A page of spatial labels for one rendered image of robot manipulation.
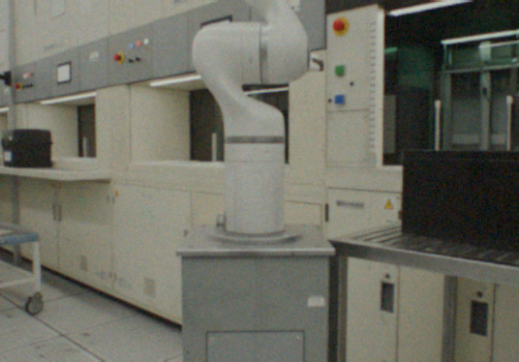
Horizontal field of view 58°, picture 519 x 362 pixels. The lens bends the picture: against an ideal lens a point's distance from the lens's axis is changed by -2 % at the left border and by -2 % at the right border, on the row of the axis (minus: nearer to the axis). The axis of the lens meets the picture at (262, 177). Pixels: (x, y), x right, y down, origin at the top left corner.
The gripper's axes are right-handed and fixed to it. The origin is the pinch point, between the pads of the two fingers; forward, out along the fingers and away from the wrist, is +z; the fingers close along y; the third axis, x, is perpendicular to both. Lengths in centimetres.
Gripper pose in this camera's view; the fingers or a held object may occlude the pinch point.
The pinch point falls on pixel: (318, 66)
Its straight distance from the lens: 159.3
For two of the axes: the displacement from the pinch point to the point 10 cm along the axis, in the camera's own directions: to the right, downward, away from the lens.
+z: 6.9, -0.5, 7.2
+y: 7.2, 0.4, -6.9
